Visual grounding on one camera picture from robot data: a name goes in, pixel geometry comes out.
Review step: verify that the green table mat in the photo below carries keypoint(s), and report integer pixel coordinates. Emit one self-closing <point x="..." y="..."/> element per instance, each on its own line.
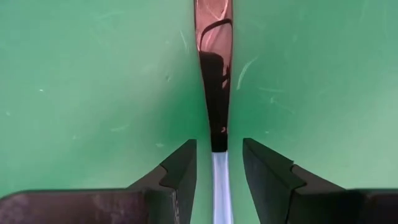
<point x="93" y="93"/>

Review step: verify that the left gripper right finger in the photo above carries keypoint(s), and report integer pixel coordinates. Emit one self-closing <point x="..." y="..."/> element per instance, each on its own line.
<point x="311" y="205"/>

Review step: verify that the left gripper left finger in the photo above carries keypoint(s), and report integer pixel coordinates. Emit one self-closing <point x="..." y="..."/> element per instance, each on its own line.
<point x="93" y="207"/>

